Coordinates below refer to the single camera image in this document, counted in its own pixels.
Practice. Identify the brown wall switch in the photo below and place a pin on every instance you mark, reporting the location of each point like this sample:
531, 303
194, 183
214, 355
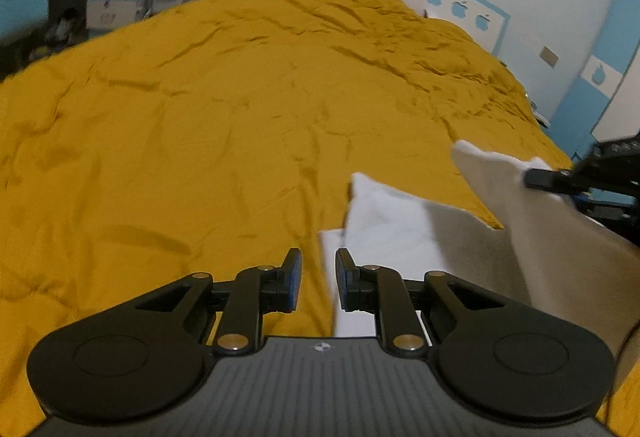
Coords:
550, 56

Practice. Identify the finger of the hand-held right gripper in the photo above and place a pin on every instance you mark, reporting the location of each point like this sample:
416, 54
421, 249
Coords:
547, 178

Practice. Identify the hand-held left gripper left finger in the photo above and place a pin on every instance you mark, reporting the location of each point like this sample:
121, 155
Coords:
294, 282

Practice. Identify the blue white wardrobe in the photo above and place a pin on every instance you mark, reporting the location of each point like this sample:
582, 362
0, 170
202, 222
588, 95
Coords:
605, 67

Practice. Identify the white printed sweatshirt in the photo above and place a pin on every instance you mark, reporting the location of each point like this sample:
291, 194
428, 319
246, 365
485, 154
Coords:
400, 217

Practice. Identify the yellow quilted blanket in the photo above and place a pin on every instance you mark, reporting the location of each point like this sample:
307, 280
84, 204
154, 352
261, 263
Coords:
200, 142

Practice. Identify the shoes under desk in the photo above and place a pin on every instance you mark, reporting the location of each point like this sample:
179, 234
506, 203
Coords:
65, 27

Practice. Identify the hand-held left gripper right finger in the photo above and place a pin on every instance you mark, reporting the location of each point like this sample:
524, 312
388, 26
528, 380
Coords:
342, 282

